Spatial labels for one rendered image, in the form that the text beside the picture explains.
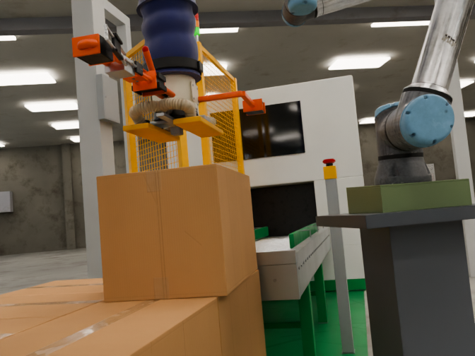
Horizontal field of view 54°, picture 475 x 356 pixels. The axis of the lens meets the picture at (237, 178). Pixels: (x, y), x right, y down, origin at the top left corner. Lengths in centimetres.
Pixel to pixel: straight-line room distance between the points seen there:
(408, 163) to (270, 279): 80
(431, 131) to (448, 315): 59
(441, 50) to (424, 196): 44
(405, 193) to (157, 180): 76
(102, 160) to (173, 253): 176
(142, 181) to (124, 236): 18
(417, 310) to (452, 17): 91
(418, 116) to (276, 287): 98
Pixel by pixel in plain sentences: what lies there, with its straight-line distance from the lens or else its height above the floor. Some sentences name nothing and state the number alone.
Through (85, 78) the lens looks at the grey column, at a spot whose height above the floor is 176.
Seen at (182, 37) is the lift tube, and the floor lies 145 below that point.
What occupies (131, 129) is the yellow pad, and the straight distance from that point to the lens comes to 169.
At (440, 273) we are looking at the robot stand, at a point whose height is 54.
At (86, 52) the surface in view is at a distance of 126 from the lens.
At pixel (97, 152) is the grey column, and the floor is 126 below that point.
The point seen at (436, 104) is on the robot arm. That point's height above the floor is 105.
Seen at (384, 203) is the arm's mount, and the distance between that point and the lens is 148.
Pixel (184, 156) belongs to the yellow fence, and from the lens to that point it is 299.
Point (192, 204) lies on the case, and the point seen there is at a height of 83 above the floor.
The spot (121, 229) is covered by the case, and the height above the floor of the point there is 77.
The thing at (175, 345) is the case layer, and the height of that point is 50.
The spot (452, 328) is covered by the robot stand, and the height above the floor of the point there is 37.
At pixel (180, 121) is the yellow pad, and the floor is 112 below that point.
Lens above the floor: 79
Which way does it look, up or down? 4 degrees up
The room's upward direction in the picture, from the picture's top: 5 degrees counter-clockwise
